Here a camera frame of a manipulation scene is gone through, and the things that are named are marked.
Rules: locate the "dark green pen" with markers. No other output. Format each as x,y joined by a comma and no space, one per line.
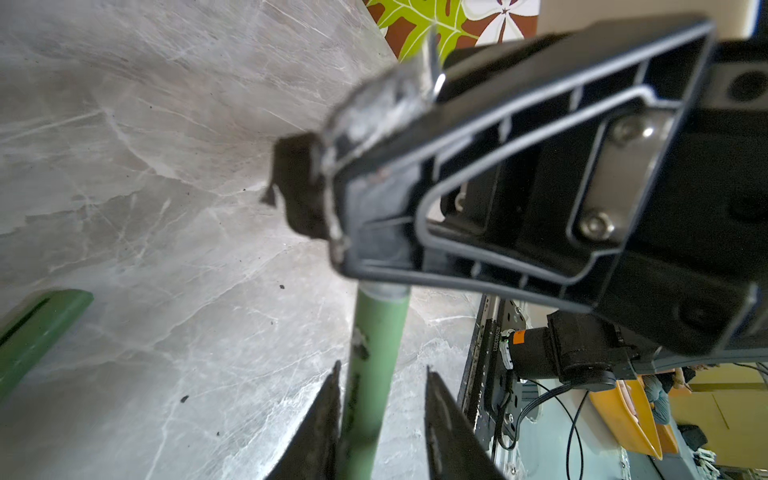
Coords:
378,324

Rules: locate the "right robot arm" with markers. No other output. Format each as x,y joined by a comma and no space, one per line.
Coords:
576,354

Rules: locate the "green pen cap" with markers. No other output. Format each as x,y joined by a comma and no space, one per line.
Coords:
35,329

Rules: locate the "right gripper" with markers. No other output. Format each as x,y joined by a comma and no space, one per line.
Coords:
693,277

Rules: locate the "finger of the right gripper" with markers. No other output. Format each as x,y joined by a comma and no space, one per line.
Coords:
519,169

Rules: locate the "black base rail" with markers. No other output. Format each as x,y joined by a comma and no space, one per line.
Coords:
490,394

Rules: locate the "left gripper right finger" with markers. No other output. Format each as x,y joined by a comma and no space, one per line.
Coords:
453,452

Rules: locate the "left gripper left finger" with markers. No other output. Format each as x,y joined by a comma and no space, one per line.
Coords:
311,453

